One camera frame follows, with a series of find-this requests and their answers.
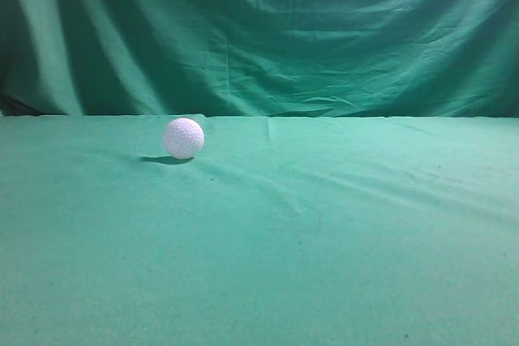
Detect white dimpled golf ball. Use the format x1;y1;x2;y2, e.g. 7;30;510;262
163;117;205;160

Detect green backdrop curtain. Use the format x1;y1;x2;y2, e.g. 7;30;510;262
1;0;518;117

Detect green table cloth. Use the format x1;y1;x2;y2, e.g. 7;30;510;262
1;116;518;345

